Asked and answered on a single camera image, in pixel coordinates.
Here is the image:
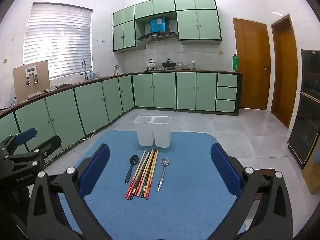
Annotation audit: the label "green lower kitchen cabinets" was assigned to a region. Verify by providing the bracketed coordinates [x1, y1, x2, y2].
[0, 71, 243, 170]

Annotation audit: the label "brown wooden door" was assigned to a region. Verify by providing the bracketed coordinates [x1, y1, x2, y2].
[271, 14, 300, 129]
[232, 17, 272, 111]

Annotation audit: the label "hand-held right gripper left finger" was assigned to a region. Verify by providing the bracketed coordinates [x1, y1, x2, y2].
[26, 144, 118, 240]

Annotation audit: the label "green upper kitchen cabinets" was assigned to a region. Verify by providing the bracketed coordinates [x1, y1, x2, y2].
[112, 0, 222, 53]

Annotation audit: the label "black plastic spoon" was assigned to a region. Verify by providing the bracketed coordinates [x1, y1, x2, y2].
[125, 155, 139, 184]

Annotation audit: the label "white window blind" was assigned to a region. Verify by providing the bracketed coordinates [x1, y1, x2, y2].
[23, 3, 93, 80]

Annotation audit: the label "bundle of mixed chopsticks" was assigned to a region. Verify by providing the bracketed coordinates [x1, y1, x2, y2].
[125, 149, 159, 200]

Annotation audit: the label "green kitchen cabinets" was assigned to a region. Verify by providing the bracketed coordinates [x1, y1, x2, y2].
[112, 0, 222, 53]
[0, 71, 243, 170]

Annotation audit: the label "tall metal sink faucet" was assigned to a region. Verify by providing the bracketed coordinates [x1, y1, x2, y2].
[80, 60, 88, 81]

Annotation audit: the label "white bracket device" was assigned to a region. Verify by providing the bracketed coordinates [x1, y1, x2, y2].
[24, 65, 39, 85]

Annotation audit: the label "silver metal spoon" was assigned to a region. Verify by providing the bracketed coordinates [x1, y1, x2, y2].
[156, 157, 170, 192]

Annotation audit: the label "range hood with blue film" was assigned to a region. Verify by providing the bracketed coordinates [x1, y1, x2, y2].
[137, 17, 179, 43]

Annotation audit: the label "brown wooden board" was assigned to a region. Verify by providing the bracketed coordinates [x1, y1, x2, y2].
[13, 60, 50, 103]

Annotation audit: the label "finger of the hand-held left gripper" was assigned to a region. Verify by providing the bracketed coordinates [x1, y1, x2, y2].
[0, 128, 38, 155]
[30, 135, 62, 167]

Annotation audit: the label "white two-compartment utensil holder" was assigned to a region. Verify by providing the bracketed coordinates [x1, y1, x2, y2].
[134, 115, 172, 148]

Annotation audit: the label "black glass-front cabinet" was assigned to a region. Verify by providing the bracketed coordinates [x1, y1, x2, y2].
[287, 49, 320, 169]

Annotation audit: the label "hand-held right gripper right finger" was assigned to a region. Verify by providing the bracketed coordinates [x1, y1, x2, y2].
[210, 143, 294, 240]

